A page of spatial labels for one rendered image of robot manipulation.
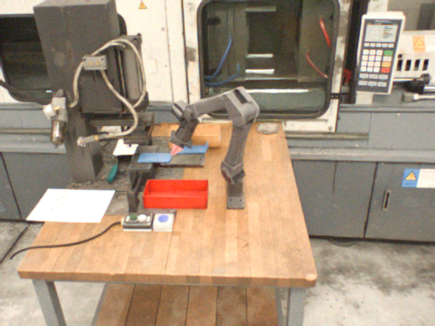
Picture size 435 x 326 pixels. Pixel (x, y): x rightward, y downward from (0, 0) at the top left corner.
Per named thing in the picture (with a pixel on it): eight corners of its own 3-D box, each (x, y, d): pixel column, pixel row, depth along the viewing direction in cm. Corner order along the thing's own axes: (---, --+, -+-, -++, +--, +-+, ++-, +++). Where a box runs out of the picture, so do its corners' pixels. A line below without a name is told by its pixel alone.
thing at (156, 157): (173, 162, 180) (172, 156, 179) (137, 161, 182) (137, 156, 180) (175, 154, 186) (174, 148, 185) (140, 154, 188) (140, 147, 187)
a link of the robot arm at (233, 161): (218, 172, 169) (233, 105, 149) (229, 165, 173) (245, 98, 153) (230, 181, 166) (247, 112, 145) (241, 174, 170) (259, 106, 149)
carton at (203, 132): (219, 149, 207) (219, 135, 203) (168, 150, 209) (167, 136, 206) (220, 136, 218) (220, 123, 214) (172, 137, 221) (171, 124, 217)
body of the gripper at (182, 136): (170, 133, 181) (178, 119, 178) (191, 143, 183) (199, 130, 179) (168, 139, 175) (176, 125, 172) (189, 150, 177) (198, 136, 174)
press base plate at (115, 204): (175, 221, 164) (175, 215, 162) (51, 220, 170) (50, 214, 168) (190, 141, 220) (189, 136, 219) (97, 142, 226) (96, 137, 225)
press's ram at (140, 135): (151, 150, 172) (142, 81, 158) (88, 150, 175) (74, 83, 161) (158, 130, 188) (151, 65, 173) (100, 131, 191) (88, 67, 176)
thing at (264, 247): (299, 438, 174) (318, 278, 131) (67, 422, 185) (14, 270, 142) (275, 247, 272) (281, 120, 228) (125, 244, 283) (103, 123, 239)
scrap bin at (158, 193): (207, 209, 165) (206, 196, 162) (144, 208, 167) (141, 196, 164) (208, 191, 175) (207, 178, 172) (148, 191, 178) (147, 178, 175)
